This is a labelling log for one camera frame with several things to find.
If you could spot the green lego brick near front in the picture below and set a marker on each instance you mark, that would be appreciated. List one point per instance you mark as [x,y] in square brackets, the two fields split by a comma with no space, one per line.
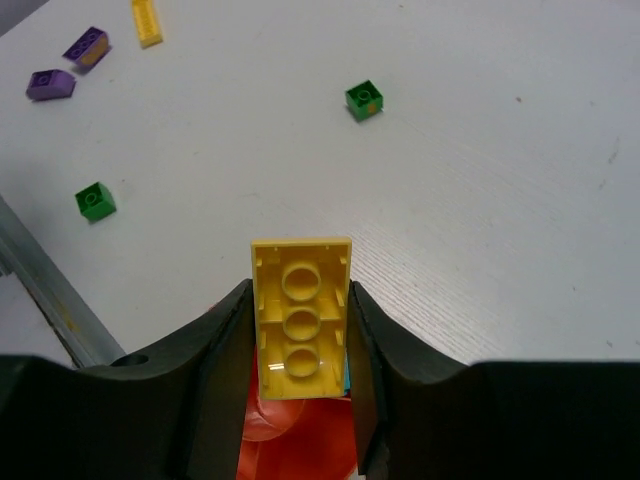
[95,202]

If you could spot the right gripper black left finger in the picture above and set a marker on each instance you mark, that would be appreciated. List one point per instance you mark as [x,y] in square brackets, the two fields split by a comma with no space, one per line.
[172,410]

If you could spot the light purple sloped lego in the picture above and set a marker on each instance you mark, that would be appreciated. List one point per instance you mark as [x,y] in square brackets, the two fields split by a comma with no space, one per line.
[50,84]

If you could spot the green square lego brick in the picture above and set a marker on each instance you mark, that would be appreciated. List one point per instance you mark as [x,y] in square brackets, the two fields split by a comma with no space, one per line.
[364,101]

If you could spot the small cyan lego brick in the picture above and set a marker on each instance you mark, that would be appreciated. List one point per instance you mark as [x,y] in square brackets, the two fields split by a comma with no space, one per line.
[346,378]

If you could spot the purple lego piece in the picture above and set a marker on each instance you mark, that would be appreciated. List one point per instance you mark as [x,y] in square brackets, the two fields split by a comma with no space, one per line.
[88,49]

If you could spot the aluminium front table rail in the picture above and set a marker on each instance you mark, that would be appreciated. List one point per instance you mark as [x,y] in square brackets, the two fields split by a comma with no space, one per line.
[80,331]

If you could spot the yellow long flat lego plate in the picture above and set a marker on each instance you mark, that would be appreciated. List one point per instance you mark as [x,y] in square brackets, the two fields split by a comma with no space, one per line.
[146,21]

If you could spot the orange divided round container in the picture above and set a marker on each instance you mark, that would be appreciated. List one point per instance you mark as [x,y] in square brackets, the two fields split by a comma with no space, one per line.
[297,439]

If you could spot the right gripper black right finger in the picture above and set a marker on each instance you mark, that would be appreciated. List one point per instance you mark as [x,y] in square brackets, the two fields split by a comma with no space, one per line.
[419,414]

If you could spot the yellow 2x3 lego brick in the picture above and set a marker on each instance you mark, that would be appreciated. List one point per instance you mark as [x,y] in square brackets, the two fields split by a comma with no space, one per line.
[300,289]

